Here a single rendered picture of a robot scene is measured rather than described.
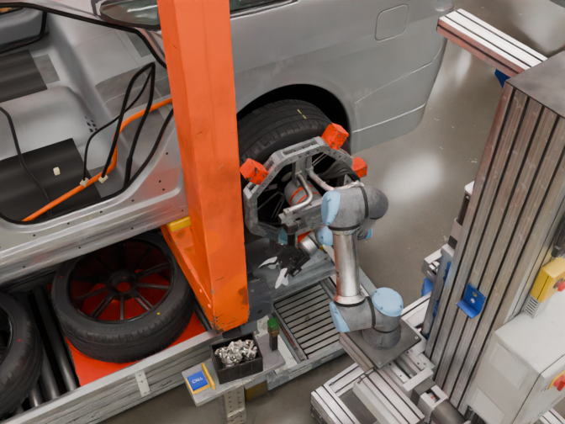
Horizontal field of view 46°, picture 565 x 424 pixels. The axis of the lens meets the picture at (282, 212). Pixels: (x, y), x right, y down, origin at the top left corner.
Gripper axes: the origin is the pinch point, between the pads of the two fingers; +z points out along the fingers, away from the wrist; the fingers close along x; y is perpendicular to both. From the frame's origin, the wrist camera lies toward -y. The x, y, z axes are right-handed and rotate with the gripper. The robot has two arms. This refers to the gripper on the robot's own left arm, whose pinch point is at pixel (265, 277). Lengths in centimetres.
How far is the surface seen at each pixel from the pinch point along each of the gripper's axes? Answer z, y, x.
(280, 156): -38, -22, 27
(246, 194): -16.9, -14.8, 31.6
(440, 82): -201, 134, 170
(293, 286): -9, 68, 49
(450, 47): -239, 141, 204
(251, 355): 25.7, 22.7, -7.8
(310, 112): -64, -19, 43
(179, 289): 34, 12, 43
